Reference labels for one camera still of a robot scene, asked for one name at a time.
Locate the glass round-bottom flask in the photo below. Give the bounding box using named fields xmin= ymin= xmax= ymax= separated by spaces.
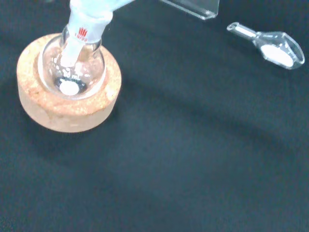
xmin=42 ymin=23 xmax=107 ymax=101

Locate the clear acrylic funnel stand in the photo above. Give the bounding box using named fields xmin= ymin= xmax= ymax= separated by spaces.
xmin=161 ymin=0 xmax=221 ymax=21

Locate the glass weighing funnel with powder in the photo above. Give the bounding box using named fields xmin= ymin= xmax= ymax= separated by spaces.
xmin=226 ymin=22 xmax=306 ymax=71

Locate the black cloth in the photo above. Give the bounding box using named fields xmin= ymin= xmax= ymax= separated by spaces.
xmin=0 ymin=0 xmax=309 ymax=232

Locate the cork ring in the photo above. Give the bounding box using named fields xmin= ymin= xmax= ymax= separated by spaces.
xmin=16 ymin=32 xmax=123 ymax=134

